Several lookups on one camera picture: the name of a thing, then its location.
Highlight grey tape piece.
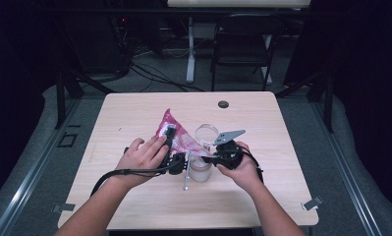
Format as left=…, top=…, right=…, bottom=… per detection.
left=301, top=196, right=324, bottom=211
left=52, top=203, right=77, bottom=214

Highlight black floor cables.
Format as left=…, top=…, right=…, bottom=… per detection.
left=129, top=62, right=205, bottom=93

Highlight black folding chair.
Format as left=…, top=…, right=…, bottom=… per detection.
left=210, top=13, right=285, bottom=92

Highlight right hand-held gripper cable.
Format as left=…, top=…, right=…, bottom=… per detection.
left=241, top=147, right=265, bottom=185

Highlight clear glass cup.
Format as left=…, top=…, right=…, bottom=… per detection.
left=188, top=123, right=220, bottom=183

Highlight pink clear plastic packet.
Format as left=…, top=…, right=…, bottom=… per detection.
left=154, top=108, right=214, bottom=157

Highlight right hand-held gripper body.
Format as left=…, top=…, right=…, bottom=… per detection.
left=212, top=129, right=247, bottom=171

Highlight black metal stand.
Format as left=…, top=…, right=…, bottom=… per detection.
left=54, top=68, right=114, bottom=130
left=275, top=70, right=335, bottom=134

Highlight left hand-held gripper cable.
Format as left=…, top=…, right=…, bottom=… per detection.
left=89, top=161, right=182, bottom=198

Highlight white desk leg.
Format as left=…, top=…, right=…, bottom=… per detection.
left=262, top=33, right=273, bottom=86
left=186, top=16, right=196, bottom=84

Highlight aluminium floor rail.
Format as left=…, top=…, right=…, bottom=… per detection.
left=0, top=97, right=82, bottom=236
left=309, top=97, right=384, bottom=236

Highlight white desk top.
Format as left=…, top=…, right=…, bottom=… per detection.
left=167, top=0, right=311, bottom=9

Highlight dark equipment box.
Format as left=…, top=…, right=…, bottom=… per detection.
left=82, top=13, right=133, bottom=78

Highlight hand-held gripper cable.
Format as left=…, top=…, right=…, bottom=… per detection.
left=89, top=161, right=182, bottom=198
left=241, top=147, right=265, bottom=185

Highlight person's left hand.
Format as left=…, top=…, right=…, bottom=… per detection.
left=115, top=135, right=170, bottom=190

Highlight person's right hand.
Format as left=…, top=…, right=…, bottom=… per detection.
left=216, top=141, right=260, bottom=195

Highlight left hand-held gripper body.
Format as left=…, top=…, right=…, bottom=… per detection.
left=158, top=149, right=193, bottom=192

